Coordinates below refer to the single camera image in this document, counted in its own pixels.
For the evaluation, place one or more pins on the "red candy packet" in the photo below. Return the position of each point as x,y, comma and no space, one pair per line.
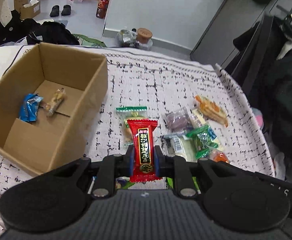
143,142

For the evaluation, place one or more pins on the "brown lidded jar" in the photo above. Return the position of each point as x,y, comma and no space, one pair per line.
144,35

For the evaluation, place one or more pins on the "green white biscuit pack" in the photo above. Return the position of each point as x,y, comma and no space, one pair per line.
130,114

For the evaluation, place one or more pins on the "white black patterned cloth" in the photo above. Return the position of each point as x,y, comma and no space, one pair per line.
163,84

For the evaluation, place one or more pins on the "teal candy packet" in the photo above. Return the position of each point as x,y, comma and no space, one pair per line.
123,183

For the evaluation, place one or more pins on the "black bag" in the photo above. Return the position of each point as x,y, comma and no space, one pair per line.
51,32

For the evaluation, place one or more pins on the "orange snack packet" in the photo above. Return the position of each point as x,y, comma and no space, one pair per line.
218,156

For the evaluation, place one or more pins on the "black clothes pile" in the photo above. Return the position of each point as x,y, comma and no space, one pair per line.
16,28

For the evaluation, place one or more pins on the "tan clear snack packet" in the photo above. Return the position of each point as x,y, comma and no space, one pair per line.
52,105

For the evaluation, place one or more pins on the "blue candy packet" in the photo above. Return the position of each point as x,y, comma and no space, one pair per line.
29,108

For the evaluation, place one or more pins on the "green dinosaur rug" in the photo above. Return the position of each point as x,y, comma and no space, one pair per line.
89,42

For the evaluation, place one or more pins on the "grey door with handle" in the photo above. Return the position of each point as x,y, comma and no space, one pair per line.
233,18

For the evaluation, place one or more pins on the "brown cardboard box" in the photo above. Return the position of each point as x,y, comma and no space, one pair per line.
50,142

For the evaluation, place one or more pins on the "black chair with clothes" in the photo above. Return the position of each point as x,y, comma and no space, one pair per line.
263,69

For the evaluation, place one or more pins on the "small cardboard box with tissue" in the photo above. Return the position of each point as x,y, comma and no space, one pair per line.
30,10

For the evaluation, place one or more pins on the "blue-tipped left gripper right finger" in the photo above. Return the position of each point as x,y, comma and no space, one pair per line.
173,167

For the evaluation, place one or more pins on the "dark green snack packet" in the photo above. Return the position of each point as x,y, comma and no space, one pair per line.
203,138

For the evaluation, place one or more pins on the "red oil bottle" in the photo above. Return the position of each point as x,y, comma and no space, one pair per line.
102,8

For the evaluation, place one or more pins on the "clear plastic bag of items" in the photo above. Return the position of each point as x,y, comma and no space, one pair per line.
126,38

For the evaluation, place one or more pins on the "white barcode cake pack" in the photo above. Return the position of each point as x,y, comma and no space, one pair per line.
180,145

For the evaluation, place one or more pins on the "purple snack packet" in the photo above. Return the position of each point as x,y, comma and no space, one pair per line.
178,120

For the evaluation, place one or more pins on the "orange cracker pack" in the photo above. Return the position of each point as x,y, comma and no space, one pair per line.
211,110

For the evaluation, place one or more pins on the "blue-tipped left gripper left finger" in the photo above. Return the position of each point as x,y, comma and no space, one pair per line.
108,170

